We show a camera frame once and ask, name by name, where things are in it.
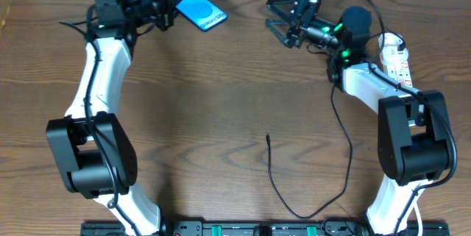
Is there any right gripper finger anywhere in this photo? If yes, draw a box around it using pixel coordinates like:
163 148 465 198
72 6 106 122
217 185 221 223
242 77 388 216
266 0 306 21
265 19 294 47

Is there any blue Galaxy smartphone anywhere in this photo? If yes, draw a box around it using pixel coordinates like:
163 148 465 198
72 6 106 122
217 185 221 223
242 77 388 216
176 0 227 32

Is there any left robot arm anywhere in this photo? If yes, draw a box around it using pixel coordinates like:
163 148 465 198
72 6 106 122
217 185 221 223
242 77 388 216
46 0 182 235

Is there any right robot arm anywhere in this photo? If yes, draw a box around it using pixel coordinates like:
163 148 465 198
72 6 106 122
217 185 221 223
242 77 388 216
265 0 457 235

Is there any white charger adapter plug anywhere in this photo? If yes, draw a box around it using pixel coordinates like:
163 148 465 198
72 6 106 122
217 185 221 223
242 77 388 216
378 32 408 61

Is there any white power strip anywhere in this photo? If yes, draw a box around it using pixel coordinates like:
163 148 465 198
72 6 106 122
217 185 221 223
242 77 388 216
380 46 413 87

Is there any black charging cable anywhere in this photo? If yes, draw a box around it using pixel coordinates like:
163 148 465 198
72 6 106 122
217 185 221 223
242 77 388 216
265 32 407 221

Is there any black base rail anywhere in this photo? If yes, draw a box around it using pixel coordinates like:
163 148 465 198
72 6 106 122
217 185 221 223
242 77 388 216
79 219 451 236

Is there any white power strip cord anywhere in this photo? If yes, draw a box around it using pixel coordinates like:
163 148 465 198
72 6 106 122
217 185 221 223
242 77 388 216
412 206 424 236

